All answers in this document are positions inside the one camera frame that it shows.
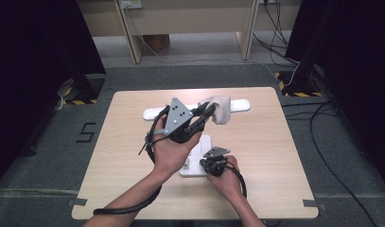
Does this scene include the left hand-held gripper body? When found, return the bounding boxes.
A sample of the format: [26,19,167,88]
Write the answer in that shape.
[163,96,207,145]

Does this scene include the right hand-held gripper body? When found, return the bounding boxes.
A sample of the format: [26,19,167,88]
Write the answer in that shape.
[199,146,231,178]

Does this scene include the beige cloth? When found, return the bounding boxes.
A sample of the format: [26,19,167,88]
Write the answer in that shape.
[198,95,232,126]

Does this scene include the white desk lamp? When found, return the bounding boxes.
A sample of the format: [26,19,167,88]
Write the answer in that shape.
[142,98,252,178]

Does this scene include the person's right hand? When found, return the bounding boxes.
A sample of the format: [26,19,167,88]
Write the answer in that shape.
[206,154,243,201]

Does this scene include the person's left hand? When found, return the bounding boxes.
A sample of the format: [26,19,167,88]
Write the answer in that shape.
[151,113,203,178]

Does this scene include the brown cardboard box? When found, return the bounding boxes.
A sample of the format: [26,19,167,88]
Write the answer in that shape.
[142,33,171,53]

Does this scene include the beige wooden desk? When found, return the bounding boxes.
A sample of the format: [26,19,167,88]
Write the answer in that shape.
[76,0,303,65]

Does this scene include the black stand base striped tape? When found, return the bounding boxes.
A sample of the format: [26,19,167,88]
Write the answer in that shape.
[274,70,324,98]
[57,74,107,107]

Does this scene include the grey tape strip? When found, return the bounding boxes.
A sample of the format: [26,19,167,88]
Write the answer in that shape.
[303,199,327,212]
[67,198,88,207]

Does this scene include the white power strip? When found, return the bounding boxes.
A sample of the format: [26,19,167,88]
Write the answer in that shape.
[119,0,143,9]

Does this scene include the black curtain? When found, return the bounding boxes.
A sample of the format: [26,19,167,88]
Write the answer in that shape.
[0,0,107,190]
[285,0,385,193]

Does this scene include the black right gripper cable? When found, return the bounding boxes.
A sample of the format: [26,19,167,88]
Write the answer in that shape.
[223,160,249,200]

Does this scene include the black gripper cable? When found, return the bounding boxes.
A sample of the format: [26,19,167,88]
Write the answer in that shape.
[223,160,249,200]
[93,105,171,217]

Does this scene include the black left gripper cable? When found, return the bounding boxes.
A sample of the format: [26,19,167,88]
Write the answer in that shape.
[93,105,171,217]

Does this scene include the black floor cable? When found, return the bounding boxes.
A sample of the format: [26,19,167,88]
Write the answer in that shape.
[308,100,378,227]

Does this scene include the black hanging cables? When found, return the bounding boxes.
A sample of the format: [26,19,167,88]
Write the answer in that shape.
[253,0,301,65]

